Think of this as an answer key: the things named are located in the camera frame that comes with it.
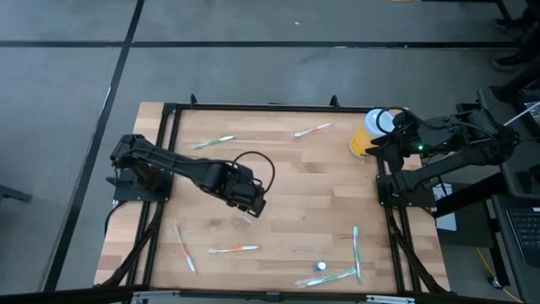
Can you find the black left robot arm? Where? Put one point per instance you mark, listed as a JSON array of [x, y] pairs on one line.
[[185, 166]]

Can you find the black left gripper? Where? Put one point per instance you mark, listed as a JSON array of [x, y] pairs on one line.
[[244, 194]]

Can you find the orange white toothbrush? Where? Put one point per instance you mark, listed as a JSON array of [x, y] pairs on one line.
[[314, 129], [184, 251], [234, 249]]

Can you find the black aluminium table frame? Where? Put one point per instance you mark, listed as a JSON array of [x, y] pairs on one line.
[[274, 106]]

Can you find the black side desk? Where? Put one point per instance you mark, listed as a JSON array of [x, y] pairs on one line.
[[500, 236]]

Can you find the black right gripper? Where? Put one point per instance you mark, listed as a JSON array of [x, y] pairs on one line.
[[407, 135]]

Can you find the green white toothbrush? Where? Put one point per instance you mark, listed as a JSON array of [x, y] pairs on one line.
[[357, 253], [327, 278], [215, 140]]

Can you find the black crossbar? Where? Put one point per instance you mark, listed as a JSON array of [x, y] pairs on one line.
[[63, 295]]

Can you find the black stand foot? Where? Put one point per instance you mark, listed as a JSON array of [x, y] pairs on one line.
[[14, 194]]

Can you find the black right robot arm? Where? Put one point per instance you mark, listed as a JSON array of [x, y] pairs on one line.
[[464, 158]]

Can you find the white paper label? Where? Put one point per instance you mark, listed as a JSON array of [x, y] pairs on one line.
[[449, 221]]

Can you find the teal mouthwash bottle white cap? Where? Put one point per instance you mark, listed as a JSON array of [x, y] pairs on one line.
[[321, 266]]

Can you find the person's leg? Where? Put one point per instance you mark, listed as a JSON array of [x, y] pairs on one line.
[[527, 80]]

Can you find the person's shoe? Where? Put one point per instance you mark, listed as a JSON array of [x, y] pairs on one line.
[[506, 63], [504, 23]]

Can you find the silver bracket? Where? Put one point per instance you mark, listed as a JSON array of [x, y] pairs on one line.
[[154, 297], [390, 300]]

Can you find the yellow wipes canister white lid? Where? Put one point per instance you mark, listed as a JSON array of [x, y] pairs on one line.
[[363, 141]]

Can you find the black laptop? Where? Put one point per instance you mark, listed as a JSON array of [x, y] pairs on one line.
[[527, 230]]

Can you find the white rod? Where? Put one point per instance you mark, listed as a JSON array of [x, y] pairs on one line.
[[523, 113]]

